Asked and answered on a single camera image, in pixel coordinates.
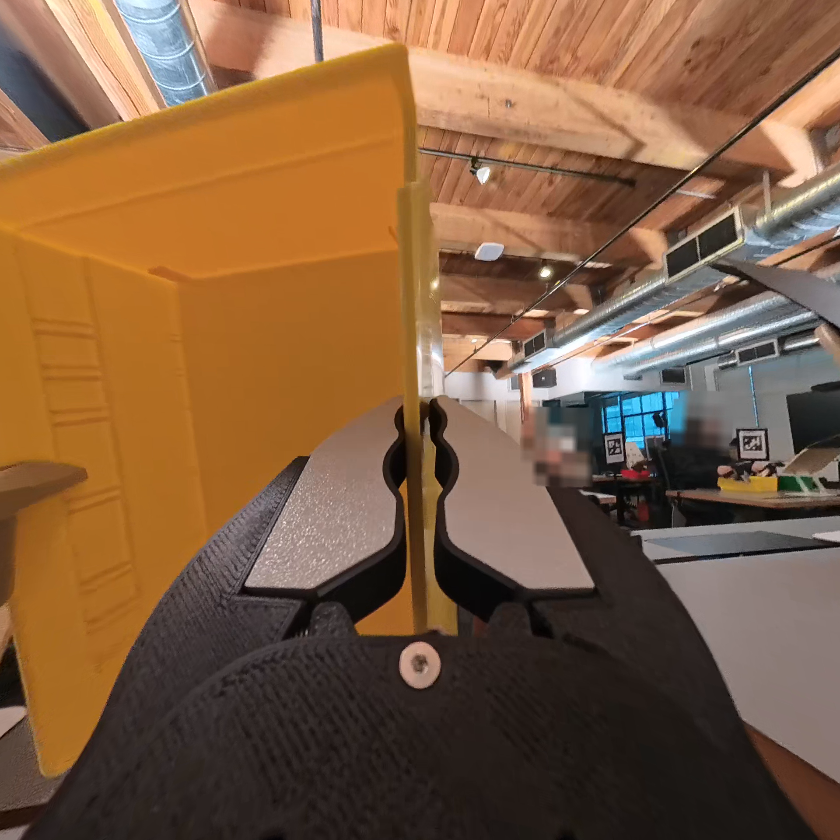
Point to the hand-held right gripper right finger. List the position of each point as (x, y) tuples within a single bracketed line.
[(512, 505)]

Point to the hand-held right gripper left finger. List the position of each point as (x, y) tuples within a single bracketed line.
[(328, 505)]

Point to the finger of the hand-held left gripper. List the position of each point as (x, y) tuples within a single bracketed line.
[(36, 482)]

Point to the yellow plastic box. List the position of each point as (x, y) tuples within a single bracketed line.
[(262, 229)]

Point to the printed tag board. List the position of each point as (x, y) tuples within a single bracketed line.
[(753, 443), (614, 448)]

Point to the red bin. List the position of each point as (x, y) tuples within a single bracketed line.
[(635, 473)]

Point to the blue window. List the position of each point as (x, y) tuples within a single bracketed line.
[(640, 417)]

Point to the black mat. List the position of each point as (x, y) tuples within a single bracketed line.
[(728, 544)]

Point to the yellow bin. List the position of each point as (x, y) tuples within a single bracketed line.
[(748, 485)]

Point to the wooden desk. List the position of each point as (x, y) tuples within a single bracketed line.
[(754, 499)]

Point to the white ceiling access point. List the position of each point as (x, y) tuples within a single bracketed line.
[(489, 252)]

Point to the green bin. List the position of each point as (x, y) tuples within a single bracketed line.
[(797, 484)]

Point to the tan tilted stand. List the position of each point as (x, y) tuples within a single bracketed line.
[(817, 463)]

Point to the black monitor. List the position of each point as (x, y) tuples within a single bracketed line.
[(814, 420)]

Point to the white mat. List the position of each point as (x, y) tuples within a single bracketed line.
[(828, 537)]

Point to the black ceiling rod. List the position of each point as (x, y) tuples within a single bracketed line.
[(656, 210)]

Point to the white spotlight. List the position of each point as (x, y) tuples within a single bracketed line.
[(482, 172)]

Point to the black light track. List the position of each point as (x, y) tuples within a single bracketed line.
[(544, 169)]

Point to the black hanging pole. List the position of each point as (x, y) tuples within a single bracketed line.
[(317, 29)]

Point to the black wall speaker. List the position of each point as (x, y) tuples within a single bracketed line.
[(544, 379)]

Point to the long silver spiral duct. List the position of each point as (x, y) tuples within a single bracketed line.
[(709, 328)]

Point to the silver duct with vents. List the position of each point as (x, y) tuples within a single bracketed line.
[(774, 216)]

